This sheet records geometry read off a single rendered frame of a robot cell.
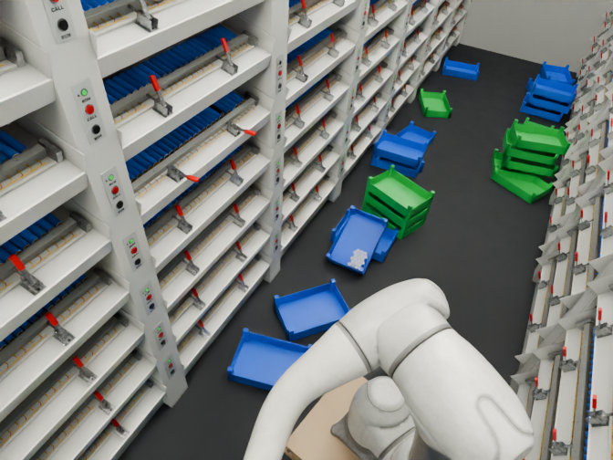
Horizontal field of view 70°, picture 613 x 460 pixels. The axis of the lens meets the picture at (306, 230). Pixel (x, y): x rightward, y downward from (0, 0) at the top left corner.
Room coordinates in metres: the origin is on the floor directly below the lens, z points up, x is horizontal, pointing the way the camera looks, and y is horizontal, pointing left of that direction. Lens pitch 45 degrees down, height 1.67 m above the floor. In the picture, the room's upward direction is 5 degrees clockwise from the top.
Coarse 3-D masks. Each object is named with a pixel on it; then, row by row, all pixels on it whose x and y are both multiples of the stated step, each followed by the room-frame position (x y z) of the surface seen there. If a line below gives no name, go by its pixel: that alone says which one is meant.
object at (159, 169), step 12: (240, 108) 1.25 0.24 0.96; (228, 120) 1.18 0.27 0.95; (240, 120) 1.21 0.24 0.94; (204, 132) 1.09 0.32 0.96; (192, 144) 1.03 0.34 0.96; (180, 156) 0.97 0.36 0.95; (192, 156) 1.00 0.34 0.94; (156, 168) 0.90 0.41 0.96; (144, 180) 0.85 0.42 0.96; (156, 180) 0.88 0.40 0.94
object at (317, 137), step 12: (336, 108) 1.96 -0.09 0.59; (324, 120) 1.80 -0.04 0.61; (336, 120) 1.94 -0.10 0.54; (312, 132) 1.77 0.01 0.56; (324, 132) 1.79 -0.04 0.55; (336, 132) 1.86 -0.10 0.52; (300, 144) 1.67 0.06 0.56; (312, 144) 1.71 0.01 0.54; (324, 144) 1.74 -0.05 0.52; (288, 156) 1.56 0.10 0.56; (300, 156) 1.61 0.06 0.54; (312, 156) 1.63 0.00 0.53; (288, 168) 1.52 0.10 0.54; (300, 168) 1.54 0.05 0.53; (288, 180) 1.45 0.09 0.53
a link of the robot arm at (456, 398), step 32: (416, 352) 0.35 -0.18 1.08; (448, 352) 0.35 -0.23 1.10; (416, 384) 0.31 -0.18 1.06; (448, 384) 0.30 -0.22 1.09; (480, 384) 0.30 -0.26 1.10; (416, 416) 0.29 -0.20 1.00; (448, 416) 0.27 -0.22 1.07; (480, 416) 0.26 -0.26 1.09; (512, 416) 0.27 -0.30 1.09; (416, 448) 0.33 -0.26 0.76; (448, 448) 0.24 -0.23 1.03; (480, 448) 0.23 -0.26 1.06; (512, 448) 0.23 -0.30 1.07
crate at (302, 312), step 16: (320, 288) 1.28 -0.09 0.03; (336, 288) 1.27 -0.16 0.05; (288, 304) 1.19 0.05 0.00; (304, 304) 1.20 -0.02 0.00; (320, 304) 1.21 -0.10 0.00; (336, 304) 1.22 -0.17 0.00; (288, 320) 1.10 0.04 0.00; (304, 320) 1.11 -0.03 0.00; (320, 320) 1.12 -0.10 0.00; (336, 320) 1.09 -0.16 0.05; (288, 336) 1.00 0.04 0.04; (304, 336) 1.03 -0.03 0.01
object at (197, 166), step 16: (256, 96) 1.33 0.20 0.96; (256, 112) 1.28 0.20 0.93; (256, 128) 1.24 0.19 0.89; (224, 144) 1.09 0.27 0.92; (240, 144) 1.16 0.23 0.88; (192, 160) 0.99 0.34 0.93; (208, 160) 1.01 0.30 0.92; (144, 192) 0.84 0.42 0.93; (160, 192) 0.85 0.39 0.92; (176, 192) 0.88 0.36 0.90; (144, 208) 0.79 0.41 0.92; (160, 208) 0.83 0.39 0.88
